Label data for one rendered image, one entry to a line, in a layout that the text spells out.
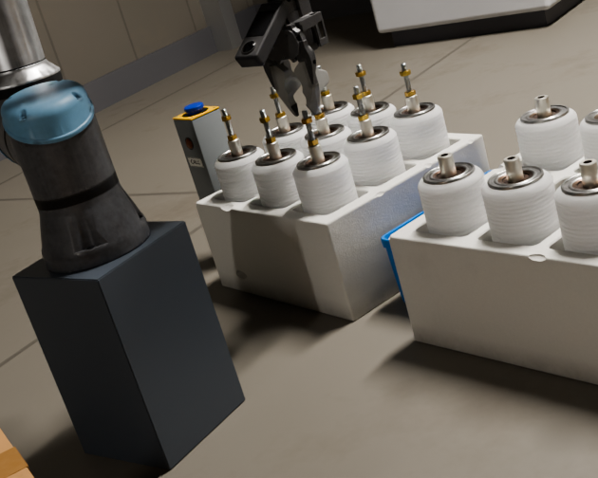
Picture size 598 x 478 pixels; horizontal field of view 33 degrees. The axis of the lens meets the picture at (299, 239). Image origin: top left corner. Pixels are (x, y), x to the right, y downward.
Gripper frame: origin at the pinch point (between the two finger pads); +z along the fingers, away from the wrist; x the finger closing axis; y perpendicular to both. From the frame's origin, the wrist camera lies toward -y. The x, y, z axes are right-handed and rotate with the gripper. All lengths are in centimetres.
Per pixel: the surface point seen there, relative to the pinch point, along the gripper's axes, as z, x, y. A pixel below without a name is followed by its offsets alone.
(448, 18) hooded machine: 27, 72, 175
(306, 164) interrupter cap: 9.3, 1.5, -1.1
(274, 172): 10.5, 9.1, -0.7
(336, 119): 10.6, 13.7, 25.9
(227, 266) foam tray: 29.6, 28.0, -0.5
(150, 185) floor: 35, 105, 54
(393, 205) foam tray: 19.8, -9.1, 5.3
